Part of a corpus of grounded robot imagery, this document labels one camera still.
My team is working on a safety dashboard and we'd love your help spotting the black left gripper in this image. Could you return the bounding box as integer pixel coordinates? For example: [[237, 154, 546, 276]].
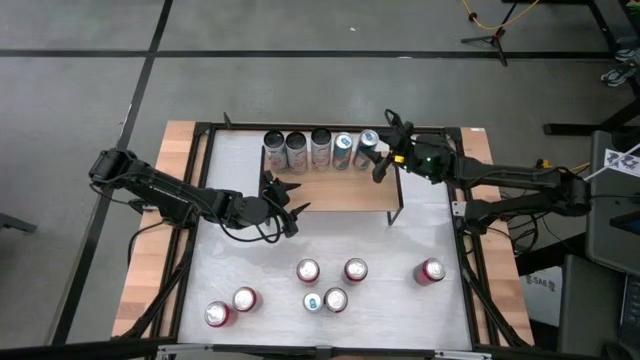
[[233, 169, 313, 240]]

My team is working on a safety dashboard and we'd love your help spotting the silver aluminium bar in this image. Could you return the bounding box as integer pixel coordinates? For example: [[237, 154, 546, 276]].
[[433, 349, 494, 360], [157, 343, 215, 359]]

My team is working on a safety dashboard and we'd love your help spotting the black metal table frame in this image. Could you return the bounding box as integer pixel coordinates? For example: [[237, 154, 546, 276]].
[[112, 112, 535, 360]]

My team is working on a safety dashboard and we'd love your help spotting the person's shoe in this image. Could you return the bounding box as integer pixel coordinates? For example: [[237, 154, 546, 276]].
[[613, 35, 640, 64], [599, 59, 640, 89]]

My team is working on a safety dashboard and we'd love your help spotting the white box SA6 print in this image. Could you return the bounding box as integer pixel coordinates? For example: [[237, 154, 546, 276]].
[[519, 267, 564, 326]]

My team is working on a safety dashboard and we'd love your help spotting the white paper tag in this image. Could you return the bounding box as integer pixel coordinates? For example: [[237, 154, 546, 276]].
[[603, 148, 640, 179]]

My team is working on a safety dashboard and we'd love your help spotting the black tripod stand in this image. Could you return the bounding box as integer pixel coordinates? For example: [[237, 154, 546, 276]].
[[459, 0, 524, 68]]

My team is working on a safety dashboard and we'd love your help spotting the white tall slim can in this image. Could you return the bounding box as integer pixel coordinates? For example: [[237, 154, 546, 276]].
[[263, 129, 289, 174], [309, 127, 334, 172], [285, 130, 309, 175]]

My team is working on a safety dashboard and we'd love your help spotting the yellow floor cable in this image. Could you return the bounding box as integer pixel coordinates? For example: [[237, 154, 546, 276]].
[[459, 0, 541, 31]]

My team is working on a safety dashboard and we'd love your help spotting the red Coca-Cola can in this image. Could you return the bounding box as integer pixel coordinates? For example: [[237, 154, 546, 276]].
[[324, 286, 350, 314], [412, 257, 448, 287], [231, 285, 263, 314], [295, 258, 322, 286], [342, 257, 370, 285], [203, 300, 236, 329]]

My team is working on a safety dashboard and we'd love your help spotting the wooden shelf black metal frame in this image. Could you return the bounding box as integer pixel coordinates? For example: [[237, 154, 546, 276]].
[[257, 143, 405, 227]]

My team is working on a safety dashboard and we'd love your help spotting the grey furniture leg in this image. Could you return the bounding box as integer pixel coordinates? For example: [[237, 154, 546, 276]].
[[0, 212, 39, 234]]

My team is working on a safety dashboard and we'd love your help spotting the grey desk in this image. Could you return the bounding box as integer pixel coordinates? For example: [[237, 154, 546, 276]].
[[584, 129, 640, 274]]

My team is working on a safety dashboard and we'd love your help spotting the yellow extension cord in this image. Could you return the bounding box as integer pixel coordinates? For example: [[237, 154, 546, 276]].
[[534, 158, 592, 176]]

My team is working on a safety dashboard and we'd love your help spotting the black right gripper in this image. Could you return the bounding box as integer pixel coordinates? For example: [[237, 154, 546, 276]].
[[368, 109, 455, 184]]

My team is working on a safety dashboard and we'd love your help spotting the blue silver Red Bull can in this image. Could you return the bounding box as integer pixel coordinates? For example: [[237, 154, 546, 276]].
[[352, 128, 380, 171], [331, 131, 355, 171], [302, 291, 325, 315]]

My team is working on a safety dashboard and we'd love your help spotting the black desk leg frame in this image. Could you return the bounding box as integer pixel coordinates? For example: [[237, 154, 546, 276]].
[[542, 0, 640, 137]]

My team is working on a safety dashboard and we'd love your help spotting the grey cabinet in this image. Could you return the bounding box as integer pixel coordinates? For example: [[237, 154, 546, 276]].
[[557, 254, 626, 356]]

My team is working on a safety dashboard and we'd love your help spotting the white cable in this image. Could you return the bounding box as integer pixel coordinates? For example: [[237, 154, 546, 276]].
[[582, 143, 640, 182]]

